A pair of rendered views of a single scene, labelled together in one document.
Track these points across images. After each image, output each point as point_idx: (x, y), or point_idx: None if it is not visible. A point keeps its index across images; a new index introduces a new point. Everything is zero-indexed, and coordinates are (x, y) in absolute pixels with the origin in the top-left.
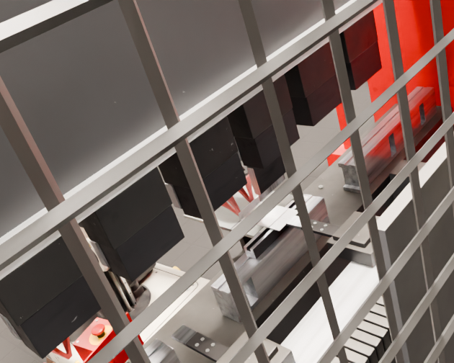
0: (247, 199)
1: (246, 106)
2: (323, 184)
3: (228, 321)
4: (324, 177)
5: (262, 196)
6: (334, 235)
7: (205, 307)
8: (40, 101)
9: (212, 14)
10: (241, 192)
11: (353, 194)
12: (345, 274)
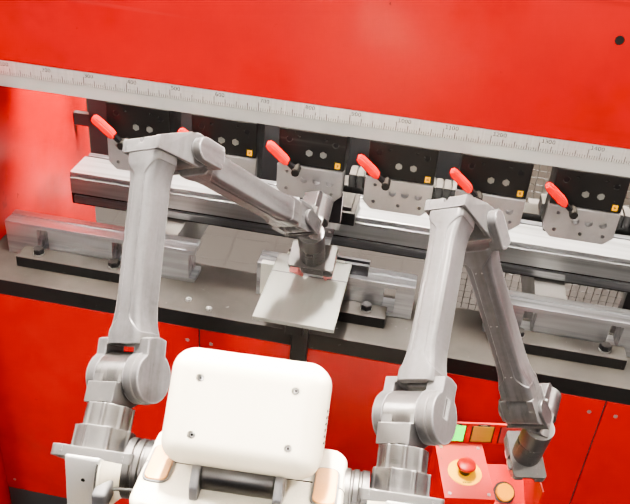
0: (302, 273)
1: None
2: (181, 299)
3: (414, 313)
4: (164, 302)
5: (335, 226)
6: (350, 206)
7: (407, 334)
8: None
9: None
10: (300, 271)
11: (203, 275)
12: (371, 216)
